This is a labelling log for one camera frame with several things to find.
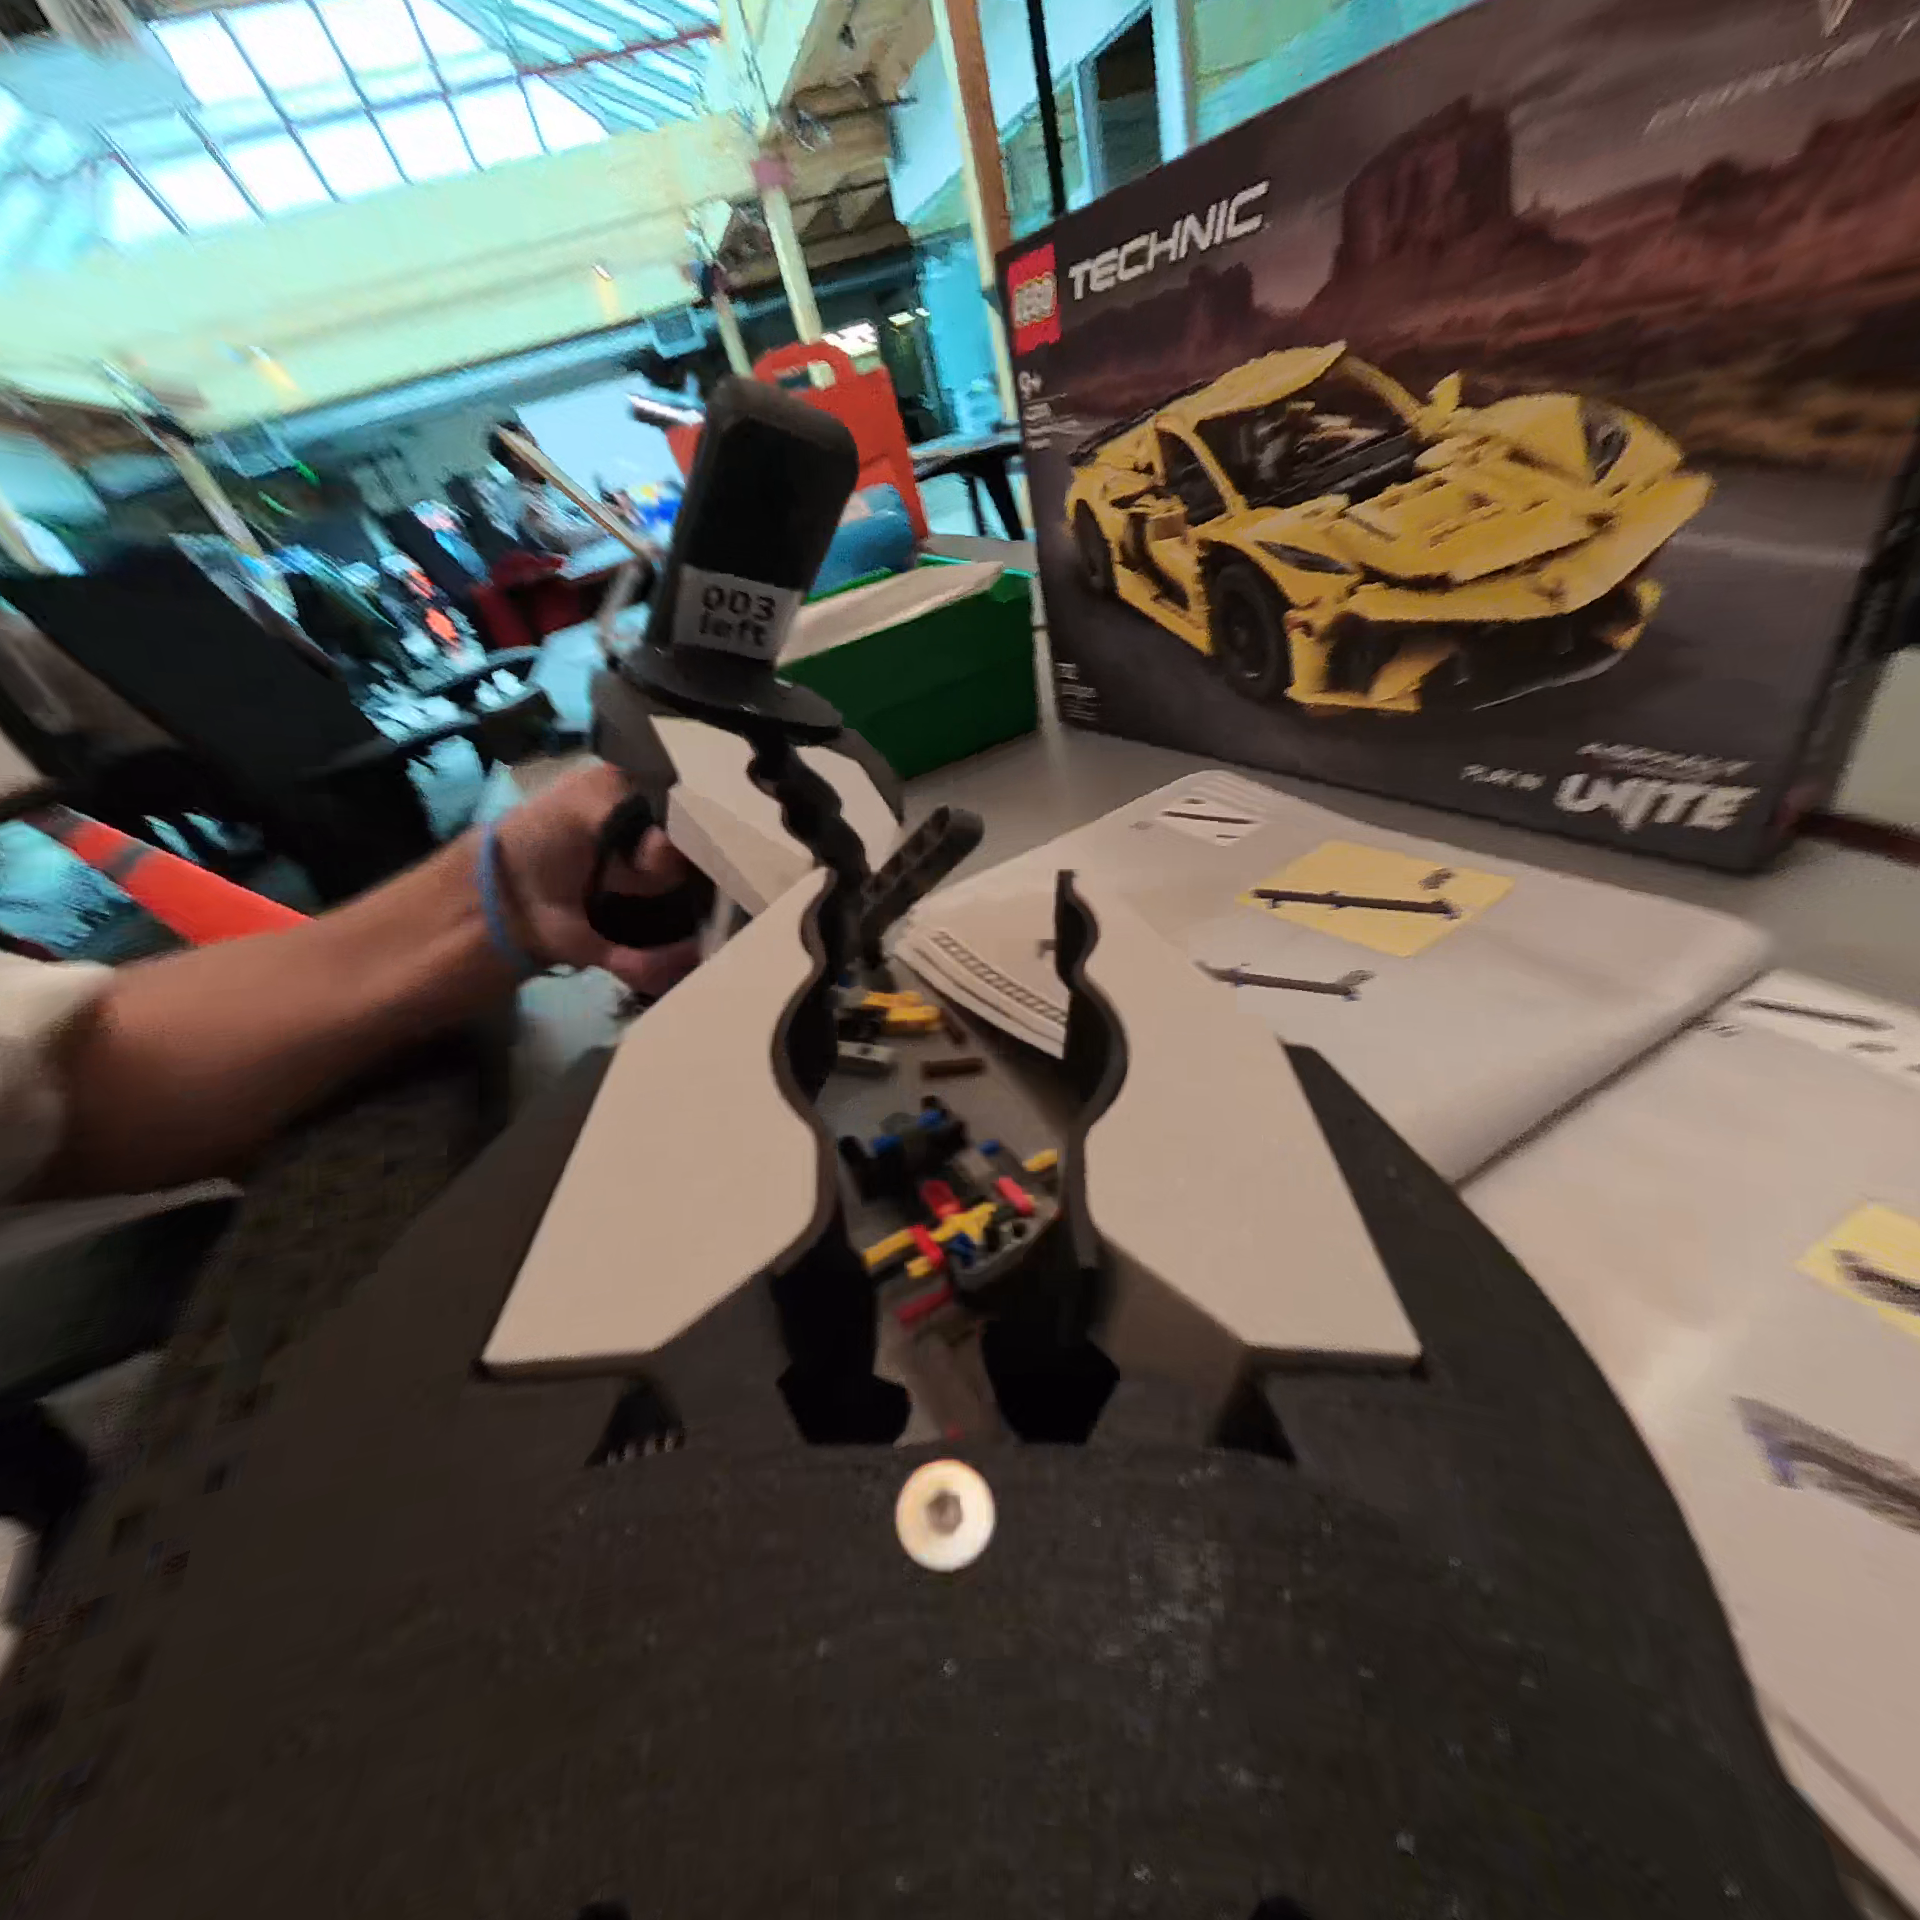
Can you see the person's left hand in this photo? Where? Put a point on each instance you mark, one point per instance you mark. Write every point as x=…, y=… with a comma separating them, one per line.
x=555, y=884

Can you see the orange traffic cone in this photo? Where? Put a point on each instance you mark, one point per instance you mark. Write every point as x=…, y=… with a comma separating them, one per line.
x=181, y=878

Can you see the long dark grey lego beam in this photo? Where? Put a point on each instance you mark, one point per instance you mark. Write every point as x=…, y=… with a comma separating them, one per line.
x=921, y=878

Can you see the orange felt bag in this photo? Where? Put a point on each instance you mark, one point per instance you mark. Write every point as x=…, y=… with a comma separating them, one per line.
x=885, y=435

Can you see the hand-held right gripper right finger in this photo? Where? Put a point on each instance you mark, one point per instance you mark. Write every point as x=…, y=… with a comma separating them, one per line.
x=1259, y=1199

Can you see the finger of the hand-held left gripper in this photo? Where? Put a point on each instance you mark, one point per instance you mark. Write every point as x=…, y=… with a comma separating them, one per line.
x=868, y=789
x=719, y=817

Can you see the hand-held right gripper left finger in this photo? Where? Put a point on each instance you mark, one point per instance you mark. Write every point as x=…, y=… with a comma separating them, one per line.
x=660, y=1171

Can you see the person's left forearm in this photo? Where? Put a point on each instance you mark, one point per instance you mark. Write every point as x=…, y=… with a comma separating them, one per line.
x=269, y=1035

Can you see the black office chair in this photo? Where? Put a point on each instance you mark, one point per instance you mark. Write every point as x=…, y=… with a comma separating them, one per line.
x=226, y=705

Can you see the light blue roll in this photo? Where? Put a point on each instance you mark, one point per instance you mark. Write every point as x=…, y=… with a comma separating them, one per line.
x=878, y=546

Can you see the open instruction booklet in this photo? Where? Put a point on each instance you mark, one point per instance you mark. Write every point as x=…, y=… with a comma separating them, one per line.
x=1500, y=1035

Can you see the lego set box yellow car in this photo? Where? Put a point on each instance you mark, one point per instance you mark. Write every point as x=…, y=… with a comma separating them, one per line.
x=1424, y=526

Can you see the partly built lego chassis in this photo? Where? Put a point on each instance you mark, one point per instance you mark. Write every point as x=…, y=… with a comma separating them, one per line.
x=946, y=1184

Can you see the green plastic bin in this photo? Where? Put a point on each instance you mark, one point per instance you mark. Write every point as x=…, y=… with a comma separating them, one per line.
x=946, y=692

